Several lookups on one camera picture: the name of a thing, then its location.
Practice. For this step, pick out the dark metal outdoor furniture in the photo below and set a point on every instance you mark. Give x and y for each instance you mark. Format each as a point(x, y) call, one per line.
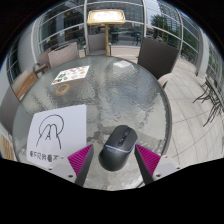
point(213, 96)

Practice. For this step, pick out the brown tape roll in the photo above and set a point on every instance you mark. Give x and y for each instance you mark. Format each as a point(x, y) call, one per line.
point(58, 90)

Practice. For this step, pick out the white mouse pad with drawing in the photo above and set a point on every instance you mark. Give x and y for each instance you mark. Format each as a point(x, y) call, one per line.
point(56, 133)

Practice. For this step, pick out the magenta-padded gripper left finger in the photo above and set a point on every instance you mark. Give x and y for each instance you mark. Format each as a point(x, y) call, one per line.
point(80, 160)

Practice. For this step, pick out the black computer mouse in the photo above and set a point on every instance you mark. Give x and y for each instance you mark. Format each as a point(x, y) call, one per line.
point(118, 148)

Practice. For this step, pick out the dark brown wicker chair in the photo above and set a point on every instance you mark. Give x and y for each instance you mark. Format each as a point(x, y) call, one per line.
point(156, 58)

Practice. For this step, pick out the gold framed menu stand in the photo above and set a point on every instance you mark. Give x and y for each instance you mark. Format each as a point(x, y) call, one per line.
point(106, 17)

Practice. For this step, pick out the wooden slat bench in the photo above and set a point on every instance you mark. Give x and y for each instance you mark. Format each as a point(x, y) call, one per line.
point(6, 148)
point(24, 83)

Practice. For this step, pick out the grey wicker chair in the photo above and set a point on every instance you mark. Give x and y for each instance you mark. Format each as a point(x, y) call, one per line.
point(8, 110)
point(63, 55)
point(96, 43)
point(42, 60)

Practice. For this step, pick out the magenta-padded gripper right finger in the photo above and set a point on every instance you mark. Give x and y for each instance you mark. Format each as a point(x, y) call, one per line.
point(148, 160)

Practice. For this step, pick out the laminated picture menu card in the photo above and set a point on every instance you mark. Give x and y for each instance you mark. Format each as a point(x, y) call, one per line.
point(70, 74)

